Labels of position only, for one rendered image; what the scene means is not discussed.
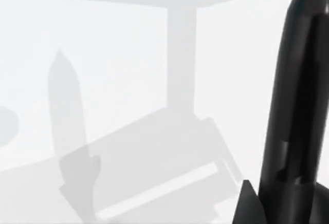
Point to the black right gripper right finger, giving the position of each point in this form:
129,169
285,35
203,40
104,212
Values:
324,208

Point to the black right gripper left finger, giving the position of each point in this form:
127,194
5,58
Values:
246,206

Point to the large black tapered object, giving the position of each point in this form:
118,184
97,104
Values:
295,105

